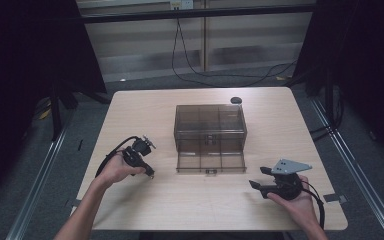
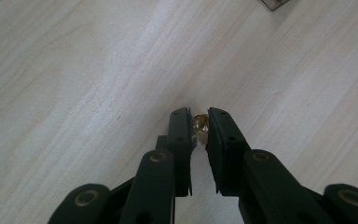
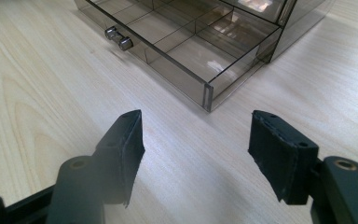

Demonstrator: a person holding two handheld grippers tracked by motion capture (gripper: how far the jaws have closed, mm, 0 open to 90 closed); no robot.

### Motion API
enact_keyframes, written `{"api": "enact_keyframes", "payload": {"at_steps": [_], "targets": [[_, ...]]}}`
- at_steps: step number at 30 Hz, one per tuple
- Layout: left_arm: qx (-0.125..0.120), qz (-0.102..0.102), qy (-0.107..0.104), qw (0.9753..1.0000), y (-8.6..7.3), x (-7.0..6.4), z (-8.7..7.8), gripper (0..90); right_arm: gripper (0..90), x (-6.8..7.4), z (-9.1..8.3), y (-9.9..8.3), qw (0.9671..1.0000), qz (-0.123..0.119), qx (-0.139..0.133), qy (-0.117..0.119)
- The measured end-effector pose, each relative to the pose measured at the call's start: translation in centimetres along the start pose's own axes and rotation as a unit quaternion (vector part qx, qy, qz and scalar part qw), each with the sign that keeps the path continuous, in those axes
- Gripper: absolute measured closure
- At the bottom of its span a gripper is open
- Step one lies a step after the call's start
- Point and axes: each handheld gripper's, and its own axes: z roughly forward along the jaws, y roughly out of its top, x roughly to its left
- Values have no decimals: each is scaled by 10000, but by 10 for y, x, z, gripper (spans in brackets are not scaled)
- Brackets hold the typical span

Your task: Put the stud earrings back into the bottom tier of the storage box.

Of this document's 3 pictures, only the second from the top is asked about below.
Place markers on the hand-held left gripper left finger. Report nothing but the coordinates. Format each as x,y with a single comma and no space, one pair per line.
181,168

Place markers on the smoky transparent drawer box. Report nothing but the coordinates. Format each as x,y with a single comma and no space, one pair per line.
273,3

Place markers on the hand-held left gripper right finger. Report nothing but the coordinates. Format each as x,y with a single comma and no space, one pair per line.
227,158

